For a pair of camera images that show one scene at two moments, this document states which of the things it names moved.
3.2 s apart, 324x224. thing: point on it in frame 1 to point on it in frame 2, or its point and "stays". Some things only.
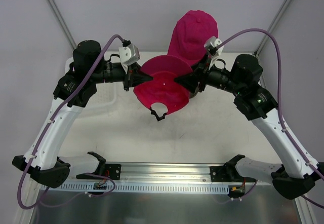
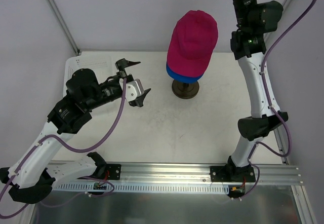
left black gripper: [128, 77] to [123, 75]
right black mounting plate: [227, 174] stays
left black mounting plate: [110, 171] stays
